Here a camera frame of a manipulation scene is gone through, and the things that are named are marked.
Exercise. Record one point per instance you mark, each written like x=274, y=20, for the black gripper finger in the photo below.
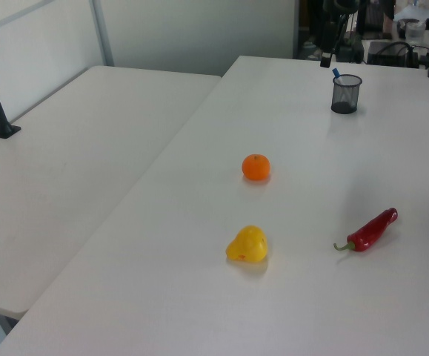
x=340, y=33
x=325, y=48

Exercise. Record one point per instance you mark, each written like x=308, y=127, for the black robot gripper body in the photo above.
x=342, y=5

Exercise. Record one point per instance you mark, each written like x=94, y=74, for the white marker pen blue cap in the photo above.
x=337, y=74

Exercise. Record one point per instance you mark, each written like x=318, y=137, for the black mesh pen cup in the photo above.
x=345, y=97

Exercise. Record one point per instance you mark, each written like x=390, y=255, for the black electronics box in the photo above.
x=388, y=53

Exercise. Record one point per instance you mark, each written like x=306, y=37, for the clear glass jar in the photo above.
x=415, y=32

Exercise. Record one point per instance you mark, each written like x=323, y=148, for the orange mandarin fruit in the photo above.
x=256, y=167

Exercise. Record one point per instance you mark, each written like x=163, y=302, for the red chili pepper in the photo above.
x=371, y=230

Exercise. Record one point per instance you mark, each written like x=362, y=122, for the yellow pear toy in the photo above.
x=247, y=244

